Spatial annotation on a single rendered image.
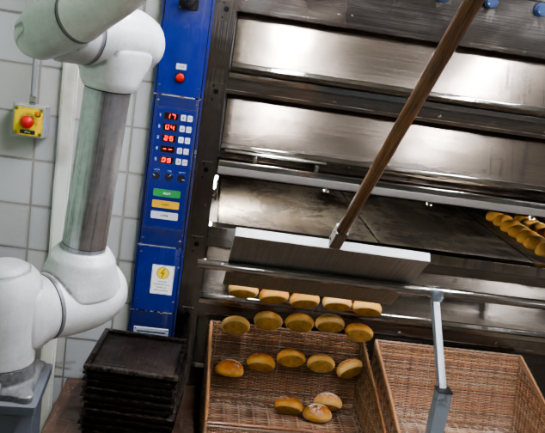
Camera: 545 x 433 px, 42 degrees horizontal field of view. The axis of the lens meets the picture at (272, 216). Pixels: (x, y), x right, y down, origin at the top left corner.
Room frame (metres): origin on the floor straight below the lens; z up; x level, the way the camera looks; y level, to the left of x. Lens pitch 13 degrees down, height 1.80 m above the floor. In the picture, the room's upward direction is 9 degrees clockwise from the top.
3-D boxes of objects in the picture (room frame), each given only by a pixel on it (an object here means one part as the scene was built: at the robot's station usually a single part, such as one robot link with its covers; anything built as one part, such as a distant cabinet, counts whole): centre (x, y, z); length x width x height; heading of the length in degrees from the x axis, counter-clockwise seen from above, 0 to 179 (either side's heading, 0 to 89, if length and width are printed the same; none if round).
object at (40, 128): (2.23, 0.80, 1.46); 0.10 x 0.07 x 0.10; 96
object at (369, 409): (2.10, -0.14, 0.72); 0.56 x 0.49 x 0.28; 97
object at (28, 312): (1.42, 0.54, 1.17); 0.18 x 0.16 x 0.22; 145
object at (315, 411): (2.20, -0.25, 0.62); 0.10 x 0.07 x 0.06; 96
